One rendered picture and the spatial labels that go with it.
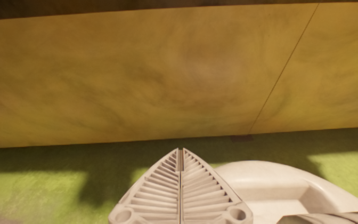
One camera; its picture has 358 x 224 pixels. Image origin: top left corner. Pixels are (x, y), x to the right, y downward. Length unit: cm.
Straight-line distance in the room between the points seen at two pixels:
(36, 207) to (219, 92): 102
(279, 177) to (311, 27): 46
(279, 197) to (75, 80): 76
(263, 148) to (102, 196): 94
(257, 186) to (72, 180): 89
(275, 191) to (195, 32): 50
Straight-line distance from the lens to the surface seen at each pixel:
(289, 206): 55
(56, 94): 73
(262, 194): 49
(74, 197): 95
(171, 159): 16
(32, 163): 124
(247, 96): 66
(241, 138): 97
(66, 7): 53
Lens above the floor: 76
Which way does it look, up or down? 45 degrees down
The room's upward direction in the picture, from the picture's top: 3 degrees counter-clockwise
